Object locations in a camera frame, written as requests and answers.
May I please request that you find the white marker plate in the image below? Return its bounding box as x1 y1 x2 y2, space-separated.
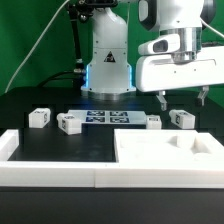
68 110 146 125

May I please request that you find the grey thin cable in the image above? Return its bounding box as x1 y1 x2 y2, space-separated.
4 0 72 94

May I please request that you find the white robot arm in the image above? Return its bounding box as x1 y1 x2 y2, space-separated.
79 0 224 109

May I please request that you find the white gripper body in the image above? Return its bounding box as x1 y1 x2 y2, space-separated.
136 46 224 92

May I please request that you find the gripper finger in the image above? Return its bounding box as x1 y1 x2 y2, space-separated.
197 86 209 106
156 91 167 111

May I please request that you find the black cable with connector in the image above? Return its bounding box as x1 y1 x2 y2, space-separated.
37 69 86 88

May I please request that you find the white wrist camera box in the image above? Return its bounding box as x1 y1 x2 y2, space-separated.
138 34 180 55

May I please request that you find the white square tabletop part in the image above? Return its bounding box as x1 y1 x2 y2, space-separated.
114 129 224 164

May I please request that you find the white U-shaped obstacle fence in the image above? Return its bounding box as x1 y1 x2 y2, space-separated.
0 130 224 189

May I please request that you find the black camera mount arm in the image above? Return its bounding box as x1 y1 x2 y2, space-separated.
65 0 118 69

